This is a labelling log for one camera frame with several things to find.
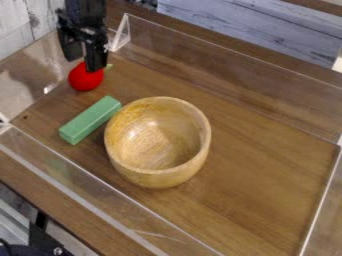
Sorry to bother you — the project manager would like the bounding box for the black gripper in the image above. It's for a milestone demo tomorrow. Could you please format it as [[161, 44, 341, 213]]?
[[57, 0, 109, 72]]

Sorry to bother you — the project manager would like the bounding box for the red plush strawberry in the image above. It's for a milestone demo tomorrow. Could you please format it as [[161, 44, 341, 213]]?
[[69, 62, 114, 91]]

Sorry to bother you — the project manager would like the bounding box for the green rectangular block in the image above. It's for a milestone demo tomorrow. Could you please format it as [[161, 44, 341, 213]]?
[[59, 96, 122, 145]]

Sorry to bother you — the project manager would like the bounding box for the wooden bowl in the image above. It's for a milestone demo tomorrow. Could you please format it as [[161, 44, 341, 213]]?
[[105, 96, 213, 189]]

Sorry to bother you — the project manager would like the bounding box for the black table clamp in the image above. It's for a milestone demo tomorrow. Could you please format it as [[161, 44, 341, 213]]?
[[29, 212, 75, 256]]

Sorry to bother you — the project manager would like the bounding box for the clear acrylic corner bracket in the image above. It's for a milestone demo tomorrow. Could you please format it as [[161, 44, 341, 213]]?
[[107, 13, 131, 52]]

